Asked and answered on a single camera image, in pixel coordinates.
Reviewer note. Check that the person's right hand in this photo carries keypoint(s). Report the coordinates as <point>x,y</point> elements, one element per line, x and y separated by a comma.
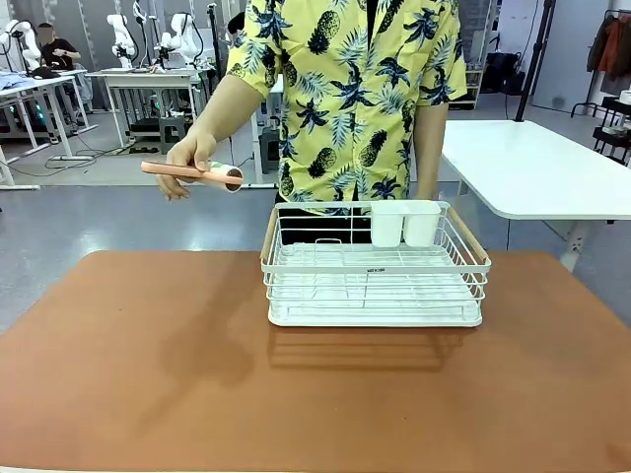
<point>189,148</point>

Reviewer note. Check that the person's left hand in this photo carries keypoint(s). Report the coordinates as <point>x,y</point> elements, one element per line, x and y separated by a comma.
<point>426,193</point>

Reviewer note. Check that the person's left forearm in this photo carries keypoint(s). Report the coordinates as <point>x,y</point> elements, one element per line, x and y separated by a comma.
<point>431,143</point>

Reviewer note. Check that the person's right forearm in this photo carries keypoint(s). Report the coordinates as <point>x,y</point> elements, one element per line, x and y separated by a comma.
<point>227,108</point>

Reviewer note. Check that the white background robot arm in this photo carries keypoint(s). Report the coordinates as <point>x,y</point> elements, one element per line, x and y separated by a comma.
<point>22,42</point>
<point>182,42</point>
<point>120,42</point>

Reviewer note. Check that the grey plastic stool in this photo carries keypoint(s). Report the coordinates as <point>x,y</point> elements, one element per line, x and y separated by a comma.
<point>173,133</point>

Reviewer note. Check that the white plastic cutlery holder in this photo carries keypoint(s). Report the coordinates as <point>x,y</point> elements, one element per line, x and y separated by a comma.
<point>404,224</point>

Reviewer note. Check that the dark grey stool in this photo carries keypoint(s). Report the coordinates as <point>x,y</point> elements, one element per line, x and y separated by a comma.
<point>269,148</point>

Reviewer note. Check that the white rounded table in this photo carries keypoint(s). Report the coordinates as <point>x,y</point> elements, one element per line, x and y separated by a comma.
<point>532,162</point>

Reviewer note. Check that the white shoe shelf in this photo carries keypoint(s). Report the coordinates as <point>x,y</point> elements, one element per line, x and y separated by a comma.
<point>470,88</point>

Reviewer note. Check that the black trousers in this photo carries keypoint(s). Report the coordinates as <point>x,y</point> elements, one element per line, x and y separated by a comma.
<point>315,229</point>

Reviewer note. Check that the person in pineapple shirt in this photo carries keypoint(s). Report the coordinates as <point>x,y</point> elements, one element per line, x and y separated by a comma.
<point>355,98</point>

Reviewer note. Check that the white drain tray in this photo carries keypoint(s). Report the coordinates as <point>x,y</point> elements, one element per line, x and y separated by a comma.
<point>374,320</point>

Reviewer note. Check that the white power strip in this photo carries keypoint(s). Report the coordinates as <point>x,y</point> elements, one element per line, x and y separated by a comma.
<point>578,242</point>

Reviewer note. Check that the white desk with clothes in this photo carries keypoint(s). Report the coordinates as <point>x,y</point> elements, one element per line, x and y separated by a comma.
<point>39,84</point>

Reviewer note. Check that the seated person in black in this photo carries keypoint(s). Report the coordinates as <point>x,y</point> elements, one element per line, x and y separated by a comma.
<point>56,49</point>

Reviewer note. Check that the black tripod stand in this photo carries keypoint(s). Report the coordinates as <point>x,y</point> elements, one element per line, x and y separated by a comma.
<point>535,59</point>

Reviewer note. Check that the black utility cart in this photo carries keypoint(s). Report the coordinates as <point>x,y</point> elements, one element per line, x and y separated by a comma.
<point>613,133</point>

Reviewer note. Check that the clothes rack with garments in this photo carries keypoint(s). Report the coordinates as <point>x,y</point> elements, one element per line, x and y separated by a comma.
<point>613,49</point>

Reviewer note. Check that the white frame desk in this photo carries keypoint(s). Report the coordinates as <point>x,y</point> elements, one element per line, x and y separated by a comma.
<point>143,76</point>

